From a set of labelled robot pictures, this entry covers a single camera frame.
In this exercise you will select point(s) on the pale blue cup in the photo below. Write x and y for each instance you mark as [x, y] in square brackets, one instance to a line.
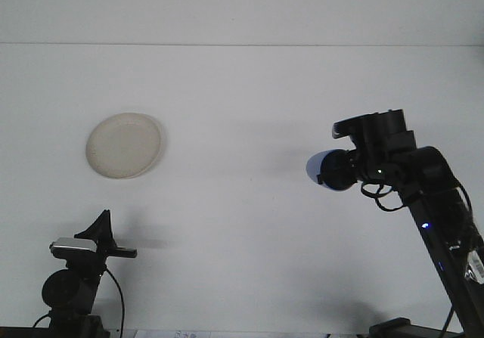
[313, 168]

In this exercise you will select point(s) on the pale round plate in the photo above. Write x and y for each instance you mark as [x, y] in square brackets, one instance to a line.
[123, 145]

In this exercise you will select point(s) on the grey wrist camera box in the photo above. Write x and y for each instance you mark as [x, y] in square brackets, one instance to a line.
[73, 244]
[346, 128]

